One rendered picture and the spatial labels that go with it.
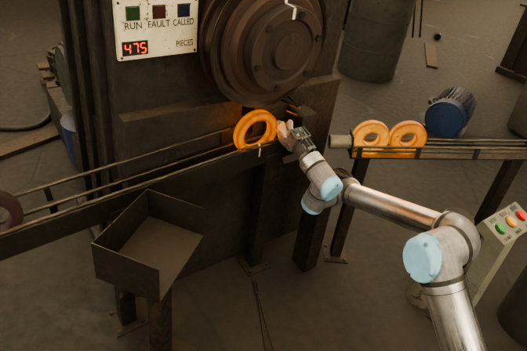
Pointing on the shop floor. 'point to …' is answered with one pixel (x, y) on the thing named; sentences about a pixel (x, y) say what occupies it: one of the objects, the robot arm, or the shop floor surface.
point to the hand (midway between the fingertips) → (278, 124)
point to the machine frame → (182, 89)
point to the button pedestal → (492, 250)
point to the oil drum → (376, 27)
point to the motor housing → (311, 232)
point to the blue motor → (450, 113)
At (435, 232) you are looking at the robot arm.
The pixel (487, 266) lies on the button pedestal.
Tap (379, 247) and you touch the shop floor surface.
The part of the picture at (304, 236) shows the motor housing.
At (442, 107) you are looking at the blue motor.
